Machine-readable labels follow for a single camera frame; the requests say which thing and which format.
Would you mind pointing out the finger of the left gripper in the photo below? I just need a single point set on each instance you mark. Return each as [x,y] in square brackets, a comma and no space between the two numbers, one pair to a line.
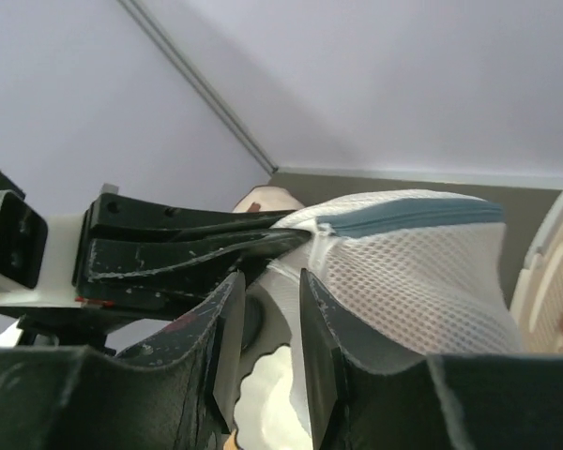
[113,216]
[193,268]

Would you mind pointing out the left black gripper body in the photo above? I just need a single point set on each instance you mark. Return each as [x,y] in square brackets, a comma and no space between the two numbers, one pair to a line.
[105,266]

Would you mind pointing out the cream plastic laundry basket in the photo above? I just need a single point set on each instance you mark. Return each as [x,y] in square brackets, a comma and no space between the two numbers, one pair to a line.
[537,302]

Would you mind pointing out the beige bear cap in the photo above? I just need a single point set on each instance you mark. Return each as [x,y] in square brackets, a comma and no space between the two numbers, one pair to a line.
[268,198]

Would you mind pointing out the white mesh laundry bag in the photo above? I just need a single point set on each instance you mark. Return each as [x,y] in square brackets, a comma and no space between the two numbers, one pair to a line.
[419,266]

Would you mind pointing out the white scalloped plate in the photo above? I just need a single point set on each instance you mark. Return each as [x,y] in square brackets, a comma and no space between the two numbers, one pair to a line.
[264,416]

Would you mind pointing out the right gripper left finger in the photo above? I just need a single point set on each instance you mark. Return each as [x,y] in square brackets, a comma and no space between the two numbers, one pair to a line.
[173,390]

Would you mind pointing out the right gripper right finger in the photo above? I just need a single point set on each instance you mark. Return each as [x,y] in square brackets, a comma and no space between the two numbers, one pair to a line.
[366,391]

